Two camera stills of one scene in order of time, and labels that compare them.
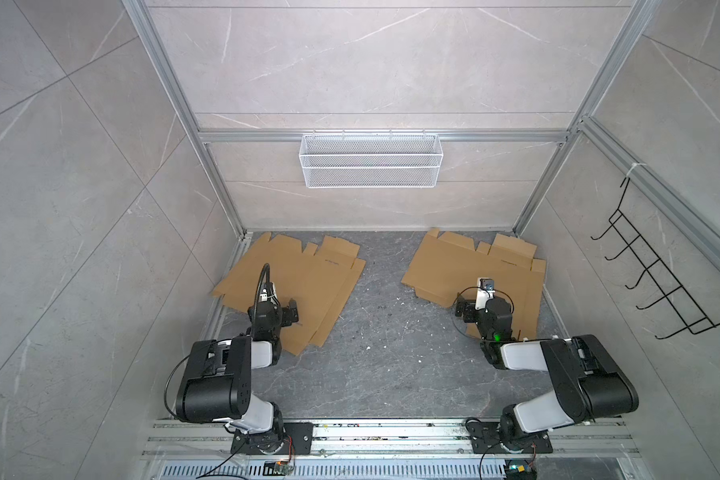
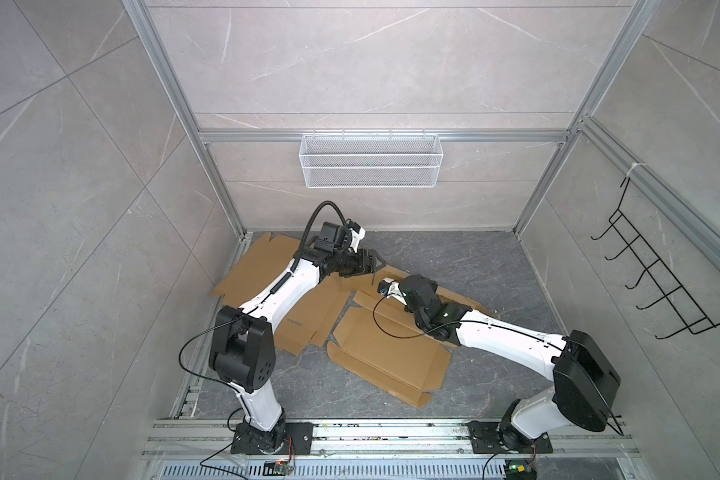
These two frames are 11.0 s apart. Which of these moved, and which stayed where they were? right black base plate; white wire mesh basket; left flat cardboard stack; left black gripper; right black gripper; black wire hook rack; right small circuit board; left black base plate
Moved: left black gripper; right black gripper
Stayed: black wire hook rack; left flat cardboard stack; right black base plate; white wire mesh basket; right small circuit board; left black base plate
